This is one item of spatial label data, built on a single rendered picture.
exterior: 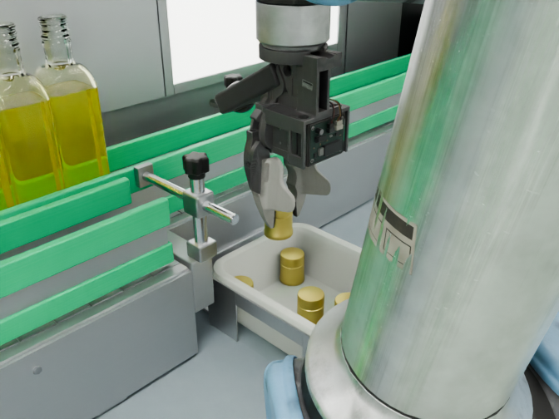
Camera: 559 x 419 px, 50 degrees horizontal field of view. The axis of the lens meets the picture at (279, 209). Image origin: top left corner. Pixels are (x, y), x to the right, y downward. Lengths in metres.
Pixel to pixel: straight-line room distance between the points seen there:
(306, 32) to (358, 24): 0.72
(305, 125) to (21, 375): 0.36
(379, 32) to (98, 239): 0.92
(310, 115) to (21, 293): 0.32
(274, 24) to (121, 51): 0.34
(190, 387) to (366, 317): 0.48
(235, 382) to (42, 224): 0.28
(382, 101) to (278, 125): 0.49
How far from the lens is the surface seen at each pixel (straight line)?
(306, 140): 0.61
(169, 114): 1.00
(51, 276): 0.61
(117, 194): 0.71
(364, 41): 1.35
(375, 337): 0.26
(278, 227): 0.71
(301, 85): 0.61
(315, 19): 0.60
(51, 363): 0.64
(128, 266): 0.66
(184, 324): 0.72
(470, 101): 0.19
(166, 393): 0.73
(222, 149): 0.82
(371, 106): 1.07
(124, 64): 0.90
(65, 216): 0.68
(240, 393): 0.72
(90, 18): 0.86
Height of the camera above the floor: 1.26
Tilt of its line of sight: 28 degrees down
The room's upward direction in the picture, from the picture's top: straight up
